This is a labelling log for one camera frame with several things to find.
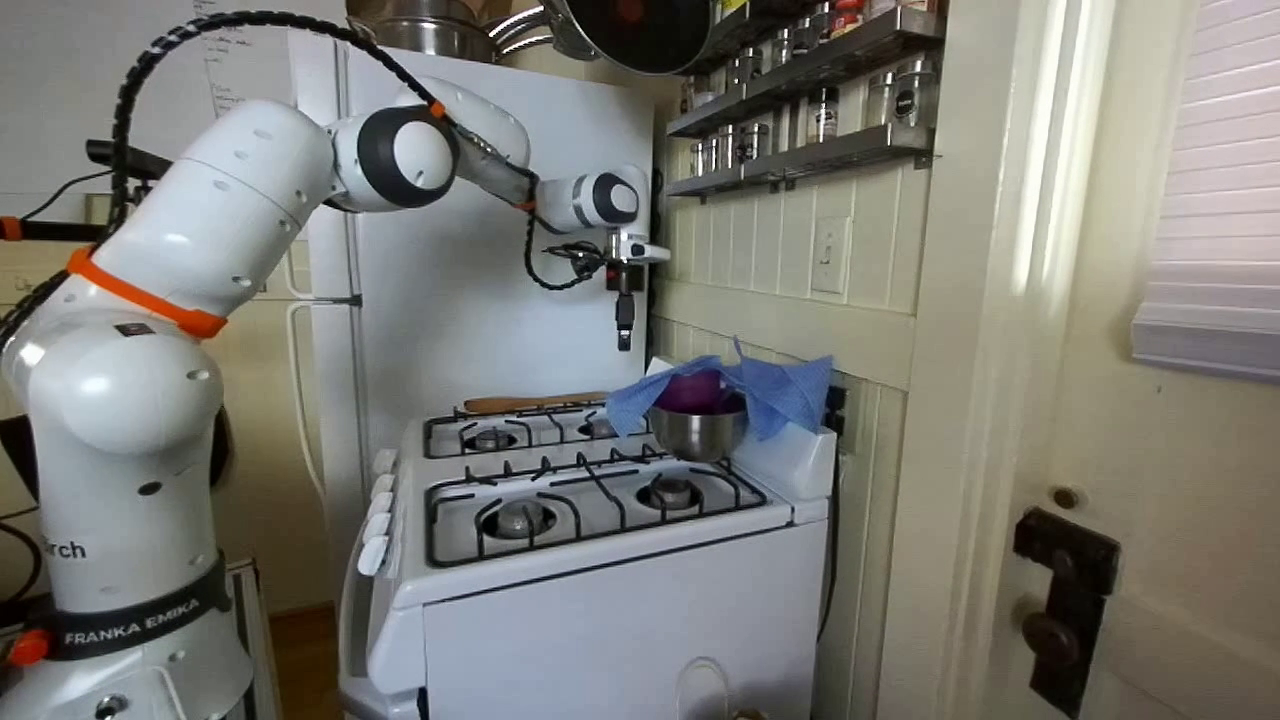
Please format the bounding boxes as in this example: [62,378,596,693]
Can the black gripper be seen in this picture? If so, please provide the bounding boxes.
[604,225,672,352]

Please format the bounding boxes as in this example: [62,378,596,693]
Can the white window blind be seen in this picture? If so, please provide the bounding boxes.
[1132,0,1280,378]

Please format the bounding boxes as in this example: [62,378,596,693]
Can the black door lock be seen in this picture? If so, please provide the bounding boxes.
[1011,507,1121,720]

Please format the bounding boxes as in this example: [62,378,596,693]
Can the white gas stove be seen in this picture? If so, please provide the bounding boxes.
[340,418,837,720]

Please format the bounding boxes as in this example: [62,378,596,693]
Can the black front stove grate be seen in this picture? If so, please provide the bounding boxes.
[425,452,763,567]

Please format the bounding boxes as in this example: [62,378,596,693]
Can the wooden spoon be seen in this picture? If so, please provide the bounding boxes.
[462,392,604,417]

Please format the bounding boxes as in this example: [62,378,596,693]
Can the metal spice rack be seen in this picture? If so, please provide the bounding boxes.
[667,0,945,196]

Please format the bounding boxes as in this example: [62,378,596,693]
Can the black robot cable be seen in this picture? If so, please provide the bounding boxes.
[106,8,604,297]

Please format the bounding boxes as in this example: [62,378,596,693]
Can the blue striped cloth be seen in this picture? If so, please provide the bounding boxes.
[604,357,832,440]

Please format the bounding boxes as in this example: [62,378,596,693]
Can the white refrigerator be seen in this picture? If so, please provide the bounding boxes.
[283,26,659,536]

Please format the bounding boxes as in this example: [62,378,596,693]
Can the black stove grate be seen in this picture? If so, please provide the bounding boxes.
[419,402,649,460]
[425,452,763,567]

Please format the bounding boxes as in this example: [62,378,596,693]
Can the black hanging frying pan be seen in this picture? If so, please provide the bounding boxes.
[544,0,711,73]

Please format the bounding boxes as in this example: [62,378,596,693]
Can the white light switch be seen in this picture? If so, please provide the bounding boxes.
[813,214,849,297]

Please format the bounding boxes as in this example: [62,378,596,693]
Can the black rear stove grate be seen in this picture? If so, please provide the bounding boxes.
[419,402,649,460]

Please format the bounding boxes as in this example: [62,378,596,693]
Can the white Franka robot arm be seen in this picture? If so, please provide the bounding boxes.
[6,78,653,720]

